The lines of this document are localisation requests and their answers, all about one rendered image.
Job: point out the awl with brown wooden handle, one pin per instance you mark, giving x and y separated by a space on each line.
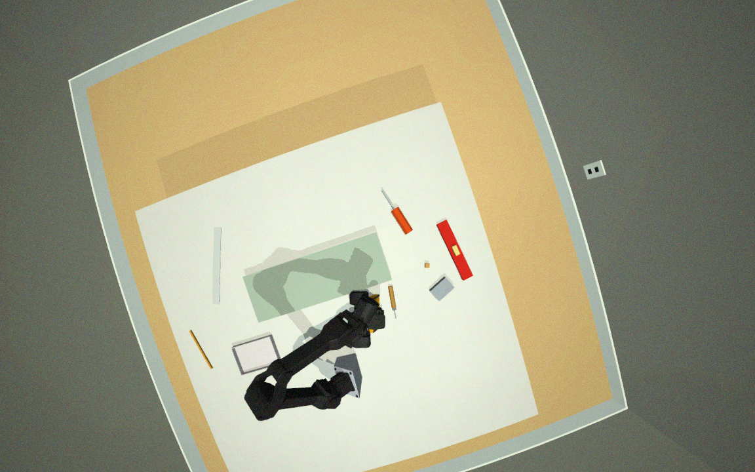
392 297

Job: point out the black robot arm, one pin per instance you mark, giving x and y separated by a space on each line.
265 399

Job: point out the orange-handled awl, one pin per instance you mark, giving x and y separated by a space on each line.
402 221

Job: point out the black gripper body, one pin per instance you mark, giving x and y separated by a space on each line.
365 340

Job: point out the red flat bar with yellow patch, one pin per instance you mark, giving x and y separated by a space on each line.
454 249

